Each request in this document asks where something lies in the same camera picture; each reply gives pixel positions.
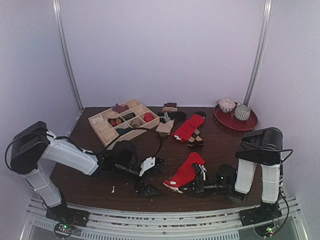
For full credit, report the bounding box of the red sock with stripes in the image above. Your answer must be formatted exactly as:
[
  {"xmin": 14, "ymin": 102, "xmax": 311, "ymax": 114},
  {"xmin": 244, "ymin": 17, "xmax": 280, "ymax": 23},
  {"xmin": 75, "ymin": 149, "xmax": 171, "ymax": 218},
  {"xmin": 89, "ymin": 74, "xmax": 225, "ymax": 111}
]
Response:
[{"xmin": 163, "ymin": 152, "xmax": 206, "ymax": 194}]

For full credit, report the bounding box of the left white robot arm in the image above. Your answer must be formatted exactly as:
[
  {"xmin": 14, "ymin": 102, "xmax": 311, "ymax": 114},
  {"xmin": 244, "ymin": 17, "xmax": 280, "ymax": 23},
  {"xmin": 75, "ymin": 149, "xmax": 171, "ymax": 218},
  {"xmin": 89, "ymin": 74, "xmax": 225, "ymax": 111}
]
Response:
[{"xmin": 4, "ymin": 121, "xmax": 165, "ymax": 222}]

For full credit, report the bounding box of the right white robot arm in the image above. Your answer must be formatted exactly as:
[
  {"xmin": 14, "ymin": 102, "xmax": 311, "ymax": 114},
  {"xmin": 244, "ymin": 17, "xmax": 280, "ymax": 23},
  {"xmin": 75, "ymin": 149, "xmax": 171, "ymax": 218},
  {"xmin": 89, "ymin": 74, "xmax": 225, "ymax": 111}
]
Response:
[{"xmin": 179, "ymin": 127, "xmax": 293, "ymax": 221}]

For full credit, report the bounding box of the teal sock in box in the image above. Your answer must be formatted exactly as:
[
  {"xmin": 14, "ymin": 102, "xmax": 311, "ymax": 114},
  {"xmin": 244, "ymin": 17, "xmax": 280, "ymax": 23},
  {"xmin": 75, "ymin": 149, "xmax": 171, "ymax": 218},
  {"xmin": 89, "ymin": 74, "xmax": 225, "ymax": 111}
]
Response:
[{"xmin": 115, "ymin": 127, "xmax": 132, "ymax": 136}]

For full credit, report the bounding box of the strawberry pattern sock in box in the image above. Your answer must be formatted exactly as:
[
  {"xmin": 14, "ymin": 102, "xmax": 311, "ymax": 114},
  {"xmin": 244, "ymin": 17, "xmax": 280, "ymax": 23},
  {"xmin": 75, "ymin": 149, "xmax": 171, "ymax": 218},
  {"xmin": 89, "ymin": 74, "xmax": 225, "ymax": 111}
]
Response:
[{"xmin": 107, "ymin": 117, "xmax": 124, "ymax": 127}]

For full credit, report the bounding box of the beige sock in box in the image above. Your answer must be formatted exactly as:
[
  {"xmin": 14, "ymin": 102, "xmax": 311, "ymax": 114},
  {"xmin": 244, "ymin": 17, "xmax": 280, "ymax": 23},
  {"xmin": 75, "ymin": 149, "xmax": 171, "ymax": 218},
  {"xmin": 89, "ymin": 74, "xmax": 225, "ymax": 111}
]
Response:
[{"xmin": 129, "ymin": 118, "xmax": 144, "ymax": 128}]

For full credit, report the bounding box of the black striped sock in box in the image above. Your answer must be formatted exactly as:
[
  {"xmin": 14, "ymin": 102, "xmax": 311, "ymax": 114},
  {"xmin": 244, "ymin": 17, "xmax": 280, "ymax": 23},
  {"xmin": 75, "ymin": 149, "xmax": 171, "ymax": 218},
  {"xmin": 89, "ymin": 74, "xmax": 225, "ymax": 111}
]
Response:
[{"xmin": 123, "ymin": 112, "xmax": 136, "ymax": 121}]

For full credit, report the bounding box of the wooden compartment box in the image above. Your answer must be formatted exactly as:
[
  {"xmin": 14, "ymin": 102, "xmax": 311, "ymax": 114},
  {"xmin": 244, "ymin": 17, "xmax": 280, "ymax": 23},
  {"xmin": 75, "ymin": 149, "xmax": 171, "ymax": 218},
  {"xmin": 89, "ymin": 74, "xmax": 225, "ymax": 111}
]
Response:
[{"xmin": 88, "ymin": 99, "xmax": 160, "ymax": 147}]

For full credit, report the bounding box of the red rolled sock in box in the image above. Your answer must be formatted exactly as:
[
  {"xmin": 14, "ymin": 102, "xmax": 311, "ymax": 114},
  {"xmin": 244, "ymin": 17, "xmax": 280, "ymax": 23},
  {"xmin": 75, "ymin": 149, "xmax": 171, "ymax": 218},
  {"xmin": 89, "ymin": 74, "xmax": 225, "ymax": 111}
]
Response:
[{"xmin": 144, "ymin": 112, "xmax": 154, "ymax": 123}]

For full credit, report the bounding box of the beige brown folded sock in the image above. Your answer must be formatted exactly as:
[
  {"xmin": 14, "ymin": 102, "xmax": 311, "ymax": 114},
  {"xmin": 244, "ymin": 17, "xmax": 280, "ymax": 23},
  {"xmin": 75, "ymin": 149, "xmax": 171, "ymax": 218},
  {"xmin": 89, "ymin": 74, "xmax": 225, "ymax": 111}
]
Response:
[{"xmin": 155, "ymin": 120, "xmax": 175, "ymax": 137}]

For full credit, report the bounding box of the purple sock in box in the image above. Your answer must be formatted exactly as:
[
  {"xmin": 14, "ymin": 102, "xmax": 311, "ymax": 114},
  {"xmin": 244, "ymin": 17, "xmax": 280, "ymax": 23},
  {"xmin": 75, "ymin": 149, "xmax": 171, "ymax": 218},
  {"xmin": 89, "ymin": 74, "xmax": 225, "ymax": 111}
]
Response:
[{"xmin": 112, "ymin": 103, "xmax": 130, "ymax": 114}]

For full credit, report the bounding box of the black white striped sock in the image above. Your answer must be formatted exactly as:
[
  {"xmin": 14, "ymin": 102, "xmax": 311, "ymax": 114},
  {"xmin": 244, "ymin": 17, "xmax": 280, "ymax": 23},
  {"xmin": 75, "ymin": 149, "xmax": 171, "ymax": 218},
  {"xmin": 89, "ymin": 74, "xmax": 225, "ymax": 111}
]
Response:
[{"xmin": 157, "ymin": 111, "xmax": 187, "ymax": 124}]

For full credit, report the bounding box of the red folded sock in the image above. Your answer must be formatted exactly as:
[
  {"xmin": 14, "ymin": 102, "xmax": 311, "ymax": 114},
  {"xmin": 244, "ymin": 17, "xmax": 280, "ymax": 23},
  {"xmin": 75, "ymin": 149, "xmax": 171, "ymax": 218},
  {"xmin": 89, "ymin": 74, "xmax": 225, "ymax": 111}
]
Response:
[{"xmin": 171, "ymin": 113, "xmax": 206, "ymax": 142}]

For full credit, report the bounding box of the red plate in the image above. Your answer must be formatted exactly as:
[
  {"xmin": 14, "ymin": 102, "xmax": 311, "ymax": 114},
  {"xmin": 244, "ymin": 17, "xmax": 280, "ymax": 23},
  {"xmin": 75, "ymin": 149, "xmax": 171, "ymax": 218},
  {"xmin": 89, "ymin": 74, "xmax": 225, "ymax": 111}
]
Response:
[{"xmin": 213, "ymin": 104, "xmax": 258, "ymax": 132}]

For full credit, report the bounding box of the brown striped folded sock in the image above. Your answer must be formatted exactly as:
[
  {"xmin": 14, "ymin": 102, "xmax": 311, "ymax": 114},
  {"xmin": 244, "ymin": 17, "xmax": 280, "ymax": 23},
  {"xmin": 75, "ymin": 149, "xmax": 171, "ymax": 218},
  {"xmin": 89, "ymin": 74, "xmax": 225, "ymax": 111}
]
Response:
[{"xmin": 162, "ymin": 102, "xmax": 178, "ymax": 112}]

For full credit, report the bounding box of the striped ceramic cup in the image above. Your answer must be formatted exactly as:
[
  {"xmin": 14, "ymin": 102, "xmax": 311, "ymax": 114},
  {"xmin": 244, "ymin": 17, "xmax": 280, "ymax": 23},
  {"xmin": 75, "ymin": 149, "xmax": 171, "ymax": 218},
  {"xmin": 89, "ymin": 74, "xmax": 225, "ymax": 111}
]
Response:
[{"xmin": 234, "ymin": 104, "xmax": 251, "ymax": 121}]

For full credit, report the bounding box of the dotted white bowl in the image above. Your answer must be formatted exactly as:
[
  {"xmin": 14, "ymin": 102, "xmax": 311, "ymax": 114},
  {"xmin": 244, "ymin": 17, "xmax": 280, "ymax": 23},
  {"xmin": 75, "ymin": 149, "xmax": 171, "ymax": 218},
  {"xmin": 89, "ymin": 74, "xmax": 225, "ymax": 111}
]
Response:
[{"xmin": 218, "ymin": 98, "xmax": 236, "ymax": 113}]

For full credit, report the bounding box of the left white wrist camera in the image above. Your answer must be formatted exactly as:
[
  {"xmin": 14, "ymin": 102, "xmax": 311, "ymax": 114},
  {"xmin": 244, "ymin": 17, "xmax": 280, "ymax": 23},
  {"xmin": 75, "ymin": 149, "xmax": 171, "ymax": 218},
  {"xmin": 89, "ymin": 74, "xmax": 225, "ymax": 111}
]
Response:
[{"xmin": 139, "ymin": 156, "xmax": 156, "ymax": 177}]

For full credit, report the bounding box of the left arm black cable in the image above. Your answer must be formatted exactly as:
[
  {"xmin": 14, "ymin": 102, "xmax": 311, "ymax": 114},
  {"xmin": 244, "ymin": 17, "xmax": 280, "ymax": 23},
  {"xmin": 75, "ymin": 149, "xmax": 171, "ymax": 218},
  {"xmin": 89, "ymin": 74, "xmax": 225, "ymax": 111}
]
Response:
[{"xmin": 104, "ymin": 126, "xmax": 163, "ymax": 161}]

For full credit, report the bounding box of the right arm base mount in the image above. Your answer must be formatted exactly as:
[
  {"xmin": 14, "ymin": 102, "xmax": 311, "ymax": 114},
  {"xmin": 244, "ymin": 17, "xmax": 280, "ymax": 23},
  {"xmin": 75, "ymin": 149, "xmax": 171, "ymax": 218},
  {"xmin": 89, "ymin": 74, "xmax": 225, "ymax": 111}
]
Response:
[{"xmin": 239, "ymin": 207, "xmax": 282, "ymax": 238}]

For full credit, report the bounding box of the front aluminium rail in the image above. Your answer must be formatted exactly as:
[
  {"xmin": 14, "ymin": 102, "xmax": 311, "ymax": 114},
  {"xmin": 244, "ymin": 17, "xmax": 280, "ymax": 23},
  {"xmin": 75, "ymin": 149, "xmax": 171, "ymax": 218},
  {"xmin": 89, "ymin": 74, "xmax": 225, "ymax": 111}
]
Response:
[{"xmin": 18, "ymin": 197, "xmax": 308, "ymax": 240}]

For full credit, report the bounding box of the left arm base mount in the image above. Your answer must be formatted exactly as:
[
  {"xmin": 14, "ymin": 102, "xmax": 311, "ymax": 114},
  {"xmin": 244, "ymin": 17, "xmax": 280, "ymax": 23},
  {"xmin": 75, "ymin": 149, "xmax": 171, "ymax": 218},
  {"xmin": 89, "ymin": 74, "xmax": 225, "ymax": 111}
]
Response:
[{"xmin": 45, "ymin": 205, "xmax": 90, "ymax": 239}]

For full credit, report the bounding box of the left aluminium frame post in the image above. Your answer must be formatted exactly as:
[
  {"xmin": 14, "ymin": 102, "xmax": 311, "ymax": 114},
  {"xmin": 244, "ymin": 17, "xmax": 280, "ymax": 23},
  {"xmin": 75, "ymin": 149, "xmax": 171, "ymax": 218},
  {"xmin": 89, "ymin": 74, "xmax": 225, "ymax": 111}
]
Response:
[{"xmin": 52, "ymin": 0, "xmax": 84, "ymax": 112}]

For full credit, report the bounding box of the aluminium frame post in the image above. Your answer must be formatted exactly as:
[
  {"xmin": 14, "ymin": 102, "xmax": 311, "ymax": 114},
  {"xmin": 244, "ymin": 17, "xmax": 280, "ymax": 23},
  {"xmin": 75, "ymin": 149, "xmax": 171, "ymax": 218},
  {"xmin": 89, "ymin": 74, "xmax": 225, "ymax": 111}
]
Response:
[
  {"xmin": 52, "ymin": 0, "xmax": 84, "ymax": 112},
  {"xmin": 243, "ymin": 0, "xmax": 274, "ymax": 107}
]

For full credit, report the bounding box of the right aluminium frame post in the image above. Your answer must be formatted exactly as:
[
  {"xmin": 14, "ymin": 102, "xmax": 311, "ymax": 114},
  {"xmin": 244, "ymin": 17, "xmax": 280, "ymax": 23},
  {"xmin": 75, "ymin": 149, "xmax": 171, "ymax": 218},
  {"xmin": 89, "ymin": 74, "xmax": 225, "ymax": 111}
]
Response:
[{"xmin": 243, "ymin": 0, "xmax": 274, "ymax": 107}]

